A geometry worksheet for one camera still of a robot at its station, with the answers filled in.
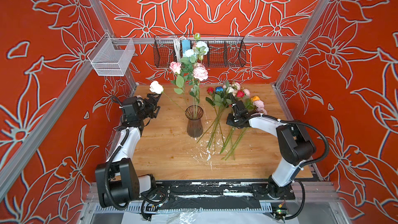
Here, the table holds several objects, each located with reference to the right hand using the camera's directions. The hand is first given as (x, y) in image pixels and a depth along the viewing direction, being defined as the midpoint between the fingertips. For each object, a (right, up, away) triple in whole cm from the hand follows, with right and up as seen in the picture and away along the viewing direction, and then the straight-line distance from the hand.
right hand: (226, 119), depth 96 cm
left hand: (-38, +14, -15) cm, 43 cm away
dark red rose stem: (+10, +17, +5) cm, 20 cm away
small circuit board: (+19, -39, -27) cm, 51 cm away
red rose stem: (-5, +13, +11) cm, 18 cm away
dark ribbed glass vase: (-20, +5, -14) cm, 25 cm away
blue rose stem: (-2, +21, +14) cm, 25 cm away
